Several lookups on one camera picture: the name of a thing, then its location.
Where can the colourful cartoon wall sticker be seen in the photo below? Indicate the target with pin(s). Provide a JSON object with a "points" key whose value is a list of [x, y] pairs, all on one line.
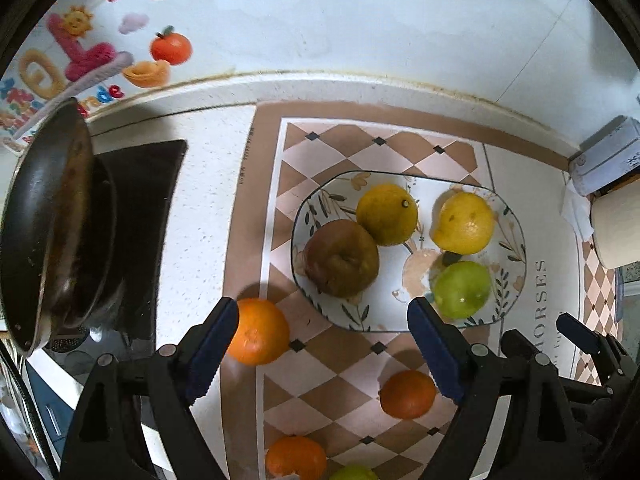
{"points": [[85, 55]]}

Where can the yellow lemon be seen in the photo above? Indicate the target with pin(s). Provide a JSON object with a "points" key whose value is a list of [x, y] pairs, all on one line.
{"points": [[464, 224]]}

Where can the yellow citrus with stem dot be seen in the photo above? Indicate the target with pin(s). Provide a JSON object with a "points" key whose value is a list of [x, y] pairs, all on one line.
{"points": [[387, 215]]}

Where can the black frying pan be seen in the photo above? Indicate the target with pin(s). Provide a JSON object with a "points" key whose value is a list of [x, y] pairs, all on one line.
{"points": [[50, 220]]}

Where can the black glass cooktop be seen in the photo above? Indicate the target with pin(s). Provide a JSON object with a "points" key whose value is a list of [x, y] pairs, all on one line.
{"points": [[142, 210]]}

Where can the large orange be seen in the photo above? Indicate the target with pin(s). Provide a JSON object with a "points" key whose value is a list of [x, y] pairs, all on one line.
{"points": [[261, 332]]}

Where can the brownish red apple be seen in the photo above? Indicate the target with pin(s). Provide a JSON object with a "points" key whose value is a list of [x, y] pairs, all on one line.
{"points": [[342, 258]]}

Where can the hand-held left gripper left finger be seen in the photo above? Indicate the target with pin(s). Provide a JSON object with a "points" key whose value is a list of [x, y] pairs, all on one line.
{"points": [[214, 347]]}

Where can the yellow-green fruit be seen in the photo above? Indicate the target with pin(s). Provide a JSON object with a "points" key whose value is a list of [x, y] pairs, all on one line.
{"points": [[352, 474]]}

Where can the orange with peel notch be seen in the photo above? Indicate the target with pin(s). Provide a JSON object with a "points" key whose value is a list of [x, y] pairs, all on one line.
{"points": [[295, 460]]}

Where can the dark small orange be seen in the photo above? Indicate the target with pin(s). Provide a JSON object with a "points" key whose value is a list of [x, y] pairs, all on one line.
{"points": [[407, 394]]}

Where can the floral ceramic plate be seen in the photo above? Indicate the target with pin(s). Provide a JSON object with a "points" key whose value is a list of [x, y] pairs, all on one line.
{"points": [[395, 272]]}

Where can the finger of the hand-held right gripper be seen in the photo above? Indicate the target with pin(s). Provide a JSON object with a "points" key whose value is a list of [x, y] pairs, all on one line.
{"points": [[580, 333]]}

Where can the crumpled white tissue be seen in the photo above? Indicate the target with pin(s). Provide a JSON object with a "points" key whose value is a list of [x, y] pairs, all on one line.
{"points": [[575, 210]]}

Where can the checkered brown table mat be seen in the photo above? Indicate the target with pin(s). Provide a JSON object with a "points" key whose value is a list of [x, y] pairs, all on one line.
{"points": [[320, 390]]}

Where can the paper towel roll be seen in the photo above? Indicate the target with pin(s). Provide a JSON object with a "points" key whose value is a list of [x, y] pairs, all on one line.
{"points": [[617, 230]]}

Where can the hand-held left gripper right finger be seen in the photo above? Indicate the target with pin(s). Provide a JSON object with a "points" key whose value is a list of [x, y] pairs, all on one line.
{"points": [[434, 350]]}

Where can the green lime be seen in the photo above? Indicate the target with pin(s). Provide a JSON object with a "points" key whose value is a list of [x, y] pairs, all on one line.
{"points": [[461, 289]]}

